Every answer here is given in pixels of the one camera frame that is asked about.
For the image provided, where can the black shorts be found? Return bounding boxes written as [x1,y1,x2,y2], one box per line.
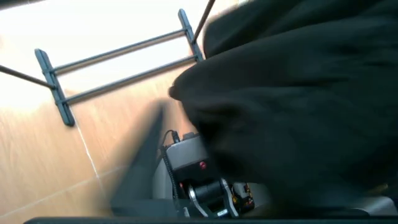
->
[169,0,398,218]

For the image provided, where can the black clothes rack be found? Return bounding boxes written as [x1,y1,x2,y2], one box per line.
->
[0,0,216,127]

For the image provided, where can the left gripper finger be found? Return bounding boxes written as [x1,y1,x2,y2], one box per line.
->
[109,99,185,218]

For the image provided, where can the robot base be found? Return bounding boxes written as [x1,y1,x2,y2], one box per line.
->
[151,129,398,218]

